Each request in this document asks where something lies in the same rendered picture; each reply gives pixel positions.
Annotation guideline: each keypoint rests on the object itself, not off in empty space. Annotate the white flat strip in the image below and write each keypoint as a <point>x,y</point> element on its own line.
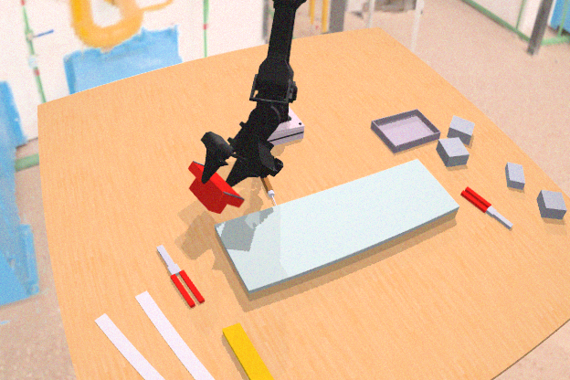
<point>169,333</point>
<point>127,349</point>

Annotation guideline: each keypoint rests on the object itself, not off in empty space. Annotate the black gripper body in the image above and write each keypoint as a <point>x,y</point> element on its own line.
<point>221,148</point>

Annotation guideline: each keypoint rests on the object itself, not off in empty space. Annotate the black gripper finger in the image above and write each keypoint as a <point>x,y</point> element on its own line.
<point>238,173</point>
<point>212,164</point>

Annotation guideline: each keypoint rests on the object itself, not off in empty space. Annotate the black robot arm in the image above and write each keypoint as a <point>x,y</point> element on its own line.
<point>276,90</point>

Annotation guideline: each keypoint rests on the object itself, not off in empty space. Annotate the yellow rectangular bar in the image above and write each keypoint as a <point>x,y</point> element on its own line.
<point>246,354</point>

